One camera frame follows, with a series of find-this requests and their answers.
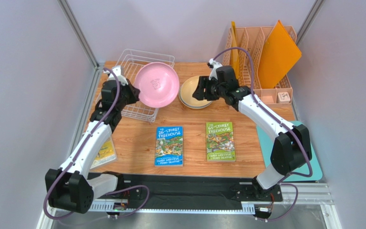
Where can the yellow book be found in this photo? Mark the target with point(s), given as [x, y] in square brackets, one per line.
[106, 154]

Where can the thin yellow folder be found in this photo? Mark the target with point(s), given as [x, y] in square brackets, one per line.
[234, 52]

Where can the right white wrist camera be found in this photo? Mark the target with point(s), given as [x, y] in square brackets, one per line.
[213, 65]

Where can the orange folder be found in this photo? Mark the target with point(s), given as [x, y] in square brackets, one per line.
[279, 54]

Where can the blue Treehouse book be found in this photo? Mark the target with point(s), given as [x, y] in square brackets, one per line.
[169, 146]

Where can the white wire dish rack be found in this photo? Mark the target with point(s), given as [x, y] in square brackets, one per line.
[132, 61]

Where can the pink file organizer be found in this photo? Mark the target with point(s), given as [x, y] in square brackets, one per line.
[252, 39]

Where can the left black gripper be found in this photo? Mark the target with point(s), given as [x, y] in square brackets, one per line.
[135, 92]

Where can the pink plate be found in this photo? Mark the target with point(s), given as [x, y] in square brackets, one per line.
[158, 84]

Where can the tan yellow plate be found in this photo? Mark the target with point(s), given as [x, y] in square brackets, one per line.
[186, 92]

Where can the black base mat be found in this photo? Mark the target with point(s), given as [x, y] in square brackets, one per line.
[192, 193]

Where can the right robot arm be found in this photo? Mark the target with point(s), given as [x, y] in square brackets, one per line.
[291, 143]

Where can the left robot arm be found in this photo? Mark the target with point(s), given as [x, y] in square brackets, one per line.
[69, 187]

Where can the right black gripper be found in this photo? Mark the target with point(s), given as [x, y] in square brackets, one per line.
[204, 88]

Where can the green Treehouse book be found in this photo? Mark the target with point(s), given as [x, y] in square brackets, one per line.
[220, 146]

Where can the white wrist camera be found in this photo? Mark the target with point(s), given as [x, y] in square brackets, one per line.
[118, 72]
[213, 65]

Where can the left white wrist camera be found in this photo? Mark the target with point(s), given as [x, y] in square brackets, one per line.
[118, 72]

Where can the cream yellow plate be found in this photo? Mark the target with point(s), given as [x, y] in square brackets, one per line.
[195, 107]

